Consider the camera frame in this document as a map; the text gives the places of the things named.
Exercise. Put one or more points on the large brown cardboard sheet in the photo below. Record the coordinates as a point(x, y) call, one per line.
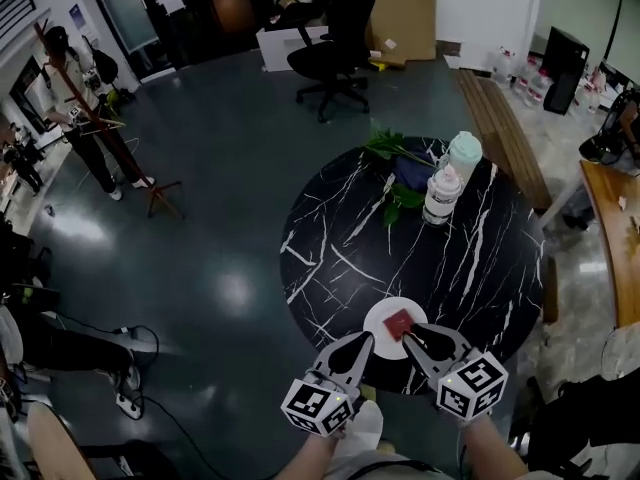
point(405, 13)

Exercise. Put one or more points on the brown wooden coat rack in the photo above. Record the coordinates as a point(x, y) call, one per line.
point(115, 143)

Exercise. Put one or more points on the black tower case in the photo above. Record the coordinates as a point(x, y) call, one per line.
point(565, 68)

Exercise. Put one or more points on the black balcony railing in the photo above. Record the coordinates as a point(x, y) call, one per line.
point(15, 10)

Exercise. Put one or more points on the person's white trouser leg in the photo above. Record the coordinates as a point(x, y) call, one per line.
point(367, 425)

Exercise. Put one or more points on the slatted wooden bench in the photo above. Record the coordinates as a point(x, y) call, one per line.
point(505, 128)

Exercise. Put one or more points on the person's left forearm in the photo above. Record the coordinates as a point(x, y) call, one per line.
point(305, 460)

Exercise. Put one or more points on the group of clear water jugs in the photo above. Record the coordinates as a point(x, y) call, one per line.
point(535, 85)

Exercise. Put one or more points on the small red block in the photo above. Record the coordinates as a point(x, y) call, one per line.
point(397, 322)

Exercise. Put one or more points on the white low cabinet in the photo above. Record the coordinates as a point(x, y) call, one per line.
point(275, 50)

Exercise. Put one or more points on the clear bottle with white lid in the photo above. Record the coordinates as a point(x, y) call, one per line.
point(441, 198)

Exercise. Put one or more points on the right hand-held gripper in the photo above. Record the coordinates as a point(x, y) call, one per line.
point(472, 385)

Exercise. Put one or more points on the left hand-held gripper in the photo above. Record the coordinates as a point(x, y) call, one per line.
point(315, 405)

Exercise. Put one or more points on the person's beige shoe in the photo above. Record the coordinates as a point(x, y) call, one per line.
point(385, 446)

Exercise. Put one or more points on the black office chair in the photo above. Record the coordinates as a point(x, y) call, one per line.
point(350, 23)

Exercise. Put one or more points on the dark blue pouch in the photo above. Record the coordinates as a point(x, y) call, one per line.
point(412, 175)

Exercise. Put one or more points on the white power strip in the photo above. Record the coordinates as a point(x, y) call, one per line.
point(129, 404)

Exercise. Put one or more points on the green leafy plant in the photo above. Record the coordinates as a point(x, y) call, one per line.
point(382, 143)

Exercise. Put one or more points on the round black marble table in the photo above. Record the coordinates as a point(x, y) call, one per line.
point(450, 278)

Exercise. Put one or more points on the wooden desk with white legs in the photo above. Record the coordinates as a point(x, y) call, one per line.
point(622, 248)

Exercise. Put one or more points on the round light wooden table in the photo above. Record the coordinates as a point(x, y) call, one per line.
point(50, 443)

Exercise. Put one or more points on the white round plate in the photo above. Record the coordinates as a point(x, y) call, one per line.
point(377, 328)

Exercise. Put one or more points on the mint green lidded cup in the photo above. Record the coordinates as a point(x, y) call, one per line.
point(465, 155)

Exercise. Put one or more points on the person's right forearm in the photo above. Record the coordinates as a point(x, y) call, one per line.
point(492, 453)

